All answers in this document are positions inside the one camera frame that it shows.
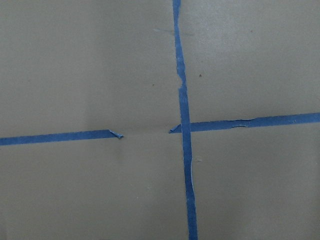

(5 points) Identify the short blue tape piece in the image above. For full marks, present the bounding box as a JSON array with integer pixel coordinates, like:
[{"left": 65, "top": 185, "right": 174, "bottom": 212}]
[{"left": 0, "top": 129, "right": 124, "bottom": 146}]

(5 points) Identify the worn blue tape lengthwise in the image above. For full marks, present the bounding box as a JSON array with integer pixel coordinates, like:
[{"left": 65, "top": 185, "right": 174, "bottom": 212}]
[{"left": 172, "top": 0, "right": 198, "bottom": 240}]

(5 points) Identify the torn blue tape crosswise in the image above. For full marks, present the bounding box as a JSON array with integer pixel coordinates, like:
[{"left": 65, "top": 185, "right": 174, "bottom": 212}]
[{"left": 168, "top": 112, "right": 320, "bottom": 134}]

